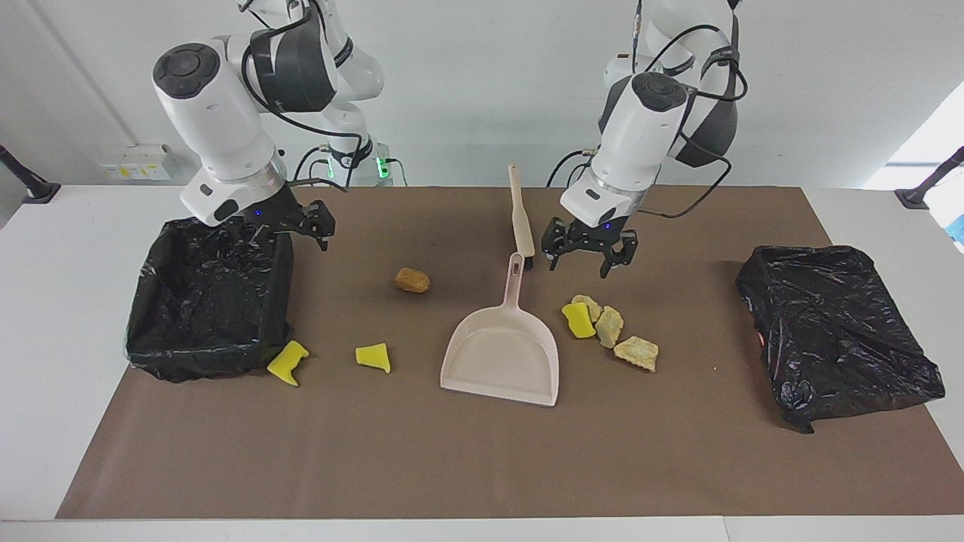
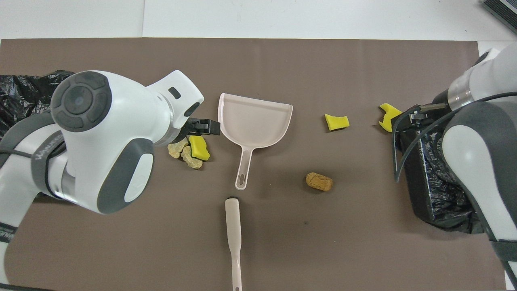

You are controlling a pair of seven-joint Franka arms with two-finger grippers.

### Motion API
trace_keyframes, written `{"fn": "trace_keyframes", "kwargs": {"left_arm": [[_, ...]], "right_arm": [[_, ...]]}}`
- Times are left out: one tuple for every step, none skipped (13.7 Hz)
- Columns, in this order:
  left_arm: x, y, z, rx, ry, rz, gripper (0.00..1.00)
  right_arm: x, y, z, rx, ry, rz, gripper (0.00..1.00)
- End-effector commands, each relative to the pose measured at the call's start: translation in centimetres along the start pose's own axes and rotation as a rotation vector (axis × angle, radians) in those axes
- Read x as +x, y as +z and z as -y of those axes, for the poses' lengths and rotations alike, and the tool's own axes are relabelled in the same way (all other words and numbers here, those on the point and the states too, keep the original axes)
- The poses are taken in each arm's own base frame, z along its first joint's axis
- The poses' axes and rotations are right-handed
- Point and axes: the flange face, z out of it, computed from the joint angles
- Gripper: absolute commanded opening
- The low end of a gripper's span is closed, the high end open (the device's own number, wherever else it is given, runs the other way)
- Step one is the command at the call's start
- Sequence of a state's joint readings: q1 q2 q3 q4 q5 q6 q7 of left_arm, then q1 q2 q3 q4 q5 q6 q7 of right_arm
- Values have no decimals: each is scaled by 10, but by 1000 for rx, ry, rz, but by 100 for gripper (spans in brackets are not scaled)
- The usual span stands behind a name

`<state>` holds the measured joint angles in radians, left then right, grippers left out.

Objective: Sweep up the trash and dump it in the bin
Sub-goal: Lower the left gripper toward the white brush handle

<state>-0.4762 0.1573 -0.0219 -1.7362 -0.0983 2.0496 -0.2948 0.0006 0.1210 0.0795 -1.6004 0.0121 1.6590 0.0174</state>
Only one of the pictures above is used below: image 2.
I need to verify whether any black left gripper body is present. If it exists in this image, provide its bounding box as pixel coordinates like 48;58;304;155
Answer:
178;116;198;140

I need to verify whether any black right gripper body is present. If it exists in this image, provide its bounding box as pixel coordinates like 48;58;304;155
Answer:
408;90;455;122

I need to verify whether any rounded yellow sponge piece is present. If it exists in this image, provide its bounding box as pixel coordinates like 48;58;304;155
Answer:
188;135;210;161

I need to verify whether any small tan stone chunk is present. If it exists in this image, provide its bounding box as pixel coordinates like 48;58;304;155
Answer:
181;145;203;169

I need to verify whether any beige plastic dustpan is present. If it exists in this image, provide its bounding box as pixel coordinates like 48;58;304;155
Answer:
218;93;293;190

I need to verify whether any beige hand brush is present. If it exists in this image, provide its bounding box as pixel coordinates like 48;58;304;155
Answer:
225;198;243;291

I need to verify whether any open bin with black bag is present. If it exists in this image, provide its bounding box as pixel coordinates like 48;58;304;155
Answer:
394;107;491;235

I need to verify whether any bin wrapped in black bag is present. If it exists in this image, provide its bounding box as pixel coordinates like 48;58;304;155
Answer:
0;70;77;140

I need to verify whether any notched yellow sponge piece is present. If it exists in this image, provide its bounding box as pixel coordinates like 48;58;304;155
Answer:
378;103;403;133

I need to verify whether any dark grey slatted device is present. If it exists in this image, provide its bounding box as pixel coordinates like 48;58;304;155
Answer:
481;0;517;35

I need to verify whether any wedge yellow sponge piece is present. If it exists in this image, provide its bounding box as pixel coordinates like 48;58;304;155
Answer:
325;114;350;132

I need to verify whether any brown sponge chunk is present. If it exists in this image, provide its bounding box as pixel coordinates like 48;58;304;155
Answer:
305;172;334;192

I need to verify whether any brown paper table mat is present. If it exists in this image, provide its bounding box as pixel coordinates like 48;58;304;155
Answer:
0;38;507;291

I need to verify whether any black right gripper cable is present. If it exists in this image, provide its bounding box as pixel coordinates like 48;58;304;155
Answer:
394;92;517;183

